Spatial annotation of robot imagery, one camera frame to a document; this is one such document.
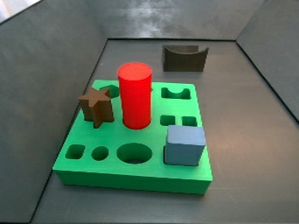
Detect green shape sorter board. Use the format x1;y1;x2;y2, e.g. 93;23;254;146
53;80;213;194

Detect red cylinder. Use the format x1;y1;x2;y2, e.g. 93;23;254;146
118;62;153;130

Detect blue cube block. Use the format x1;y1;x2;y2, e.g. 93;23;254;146
165;125;206;166

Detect brown star block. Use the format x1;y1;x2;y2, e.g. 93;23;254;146
79;87;115;129

